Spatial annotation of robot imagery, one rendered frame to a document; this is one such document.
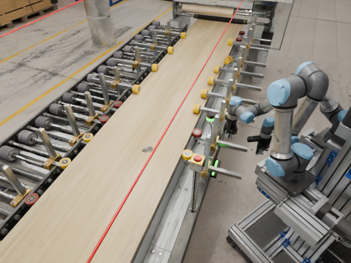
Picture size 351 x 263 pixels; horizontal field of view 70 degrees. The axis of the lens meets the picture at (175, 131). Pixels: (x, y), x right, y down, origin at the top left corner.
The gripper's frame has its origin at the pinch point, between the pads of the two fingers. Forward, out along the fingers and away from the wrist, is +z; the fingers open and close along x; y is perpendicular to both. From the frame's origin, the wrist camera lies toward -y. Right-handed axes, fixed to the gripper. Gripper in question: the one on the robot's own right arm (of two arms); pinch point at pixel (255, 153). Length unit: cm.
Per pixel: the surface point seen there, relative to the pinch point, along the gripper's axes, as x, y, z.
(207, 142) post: -31, -33, -29
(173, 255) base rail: -89, -35, 13
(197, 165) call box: -59, -32, -38
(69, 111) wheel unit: -32, -140, -27
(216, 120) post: -5.7, -33.0, -28.6
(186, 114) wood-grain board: 19, -63, -7
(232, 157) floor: 68, -19, 83
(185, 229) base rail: -71, -34, 13
